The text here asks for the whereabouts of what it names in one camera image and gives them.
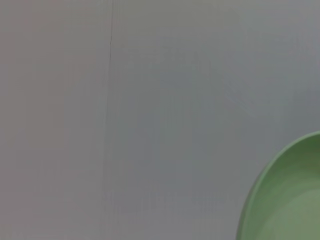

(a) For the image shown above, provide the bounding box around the green plastic plate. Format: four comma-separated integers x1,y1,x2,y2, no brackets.
236,131,320,240

